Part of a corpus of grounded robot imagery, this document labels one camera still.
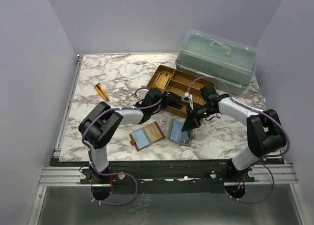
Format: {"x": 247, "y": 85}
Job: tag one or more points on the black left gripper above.
{"x": 166, "y": 100}

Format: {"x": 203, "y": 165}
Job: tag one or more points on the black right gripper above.
{"x": 190, "y": 122}

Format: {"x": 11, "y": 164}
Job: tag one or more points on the grey card holder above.
{"x": 174, "y": 130}

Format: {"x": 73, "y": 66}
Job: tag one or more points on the yellow cards in tray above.
{"x": 162, "y": 81}

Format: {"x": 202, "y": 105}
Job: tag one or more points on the gold VIP card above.
{"x": 152, "y": 132}

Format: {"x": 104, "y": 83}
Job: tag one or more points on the brown open card holder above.
{"x": 146, "y": 136}

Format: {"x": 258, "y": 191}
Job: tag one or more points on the woven wicker divided tray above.
{"x": 178, "y": 84}

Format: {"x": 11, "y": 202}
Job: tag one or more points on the clear green plastic toolbox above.
{"x": 204, "y": 54}

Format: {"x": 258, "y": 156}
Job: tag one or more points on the orange utility knife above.
{"x": 101, "y": 92}

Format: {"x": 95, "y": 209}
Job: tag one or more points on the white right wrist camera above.
{"x": 187, "y": 97}

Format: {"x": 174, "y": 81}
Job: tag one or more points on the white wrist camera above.
{"x": 142, "y": 92}
{"x": 187, "y": 97}

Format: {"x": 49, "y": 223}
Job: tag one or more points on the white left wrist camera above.
{"x": 142, "y": 92}

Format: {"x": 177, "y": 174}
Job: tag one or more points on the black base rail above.
{"x": 150, "y": 177}

